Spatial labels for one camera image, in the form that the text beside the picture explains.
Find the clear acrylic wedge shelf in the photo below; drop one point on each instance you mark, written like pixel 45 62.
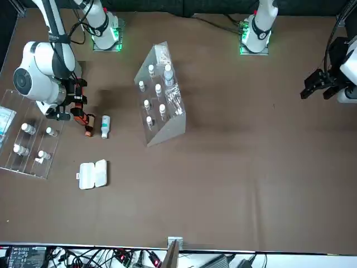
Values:
pixel 167 131

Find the printed clear packet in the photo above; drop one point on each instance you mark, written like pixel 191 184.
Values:
pixel 162 56

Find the grey metal bracket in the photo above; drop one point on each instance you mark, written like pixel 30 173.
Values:
pixel 174 251

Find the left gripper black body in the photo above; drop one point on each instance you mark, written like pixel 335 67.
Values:
pixel 336 56

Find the large white-capped bottle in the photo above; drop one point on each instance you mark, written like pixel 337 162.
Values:
pixel 18 148
pixel 26 127

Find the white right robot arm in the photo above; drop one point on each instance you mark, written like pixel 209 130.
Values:
pixel 39 81

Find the white plastic pill box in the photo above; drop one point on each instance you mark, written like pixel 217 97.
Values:
pixel 92 174

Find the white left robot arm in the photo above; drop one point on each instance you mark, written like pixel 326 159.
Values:
pixel 260 28

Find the blue white medicine packet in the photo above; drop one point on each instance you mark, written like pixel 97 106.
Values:
pixel 5 120

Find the clear acrylic flat rack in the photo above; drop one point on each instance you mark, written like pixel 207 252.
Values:
pixel 28 111

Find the large blue-label bottle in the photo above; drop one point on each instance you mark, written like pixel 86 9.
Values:
pixel 168 76

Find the small white box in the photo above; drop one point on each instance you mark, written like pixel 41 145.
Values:
pixel 39 161

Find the white medicine bottle green label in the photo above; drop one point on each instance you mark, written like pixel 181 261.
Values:
pixel 105 125

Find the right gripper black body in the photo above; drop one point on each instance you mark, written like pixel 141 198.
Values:
pixel 71 95

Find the black frame post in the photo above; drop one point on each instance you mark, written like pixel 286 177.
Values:
pixel 21 8

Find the black power adapter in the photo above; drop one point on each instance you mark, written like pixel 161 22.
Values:
pixel 245 263

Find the brown medicine bottle orange cap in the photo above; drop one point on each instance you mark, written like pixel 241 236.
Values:
pixel 89 128

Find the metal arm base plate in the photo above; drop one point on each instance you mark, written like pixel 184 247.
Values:
pixel 96 49
pixel 244 52

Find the small white-capped vial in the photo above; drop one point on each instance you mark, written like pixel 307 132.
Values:
pixel 141 84
pixel 42 153
pixel 146 104
pixel 151 68
pixel 162 108
pixel 49 130
pixel 158 88
pixel 149 120

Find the clear packet of swabs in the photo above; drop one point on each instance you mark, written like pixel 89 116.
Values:
pixel 174 97

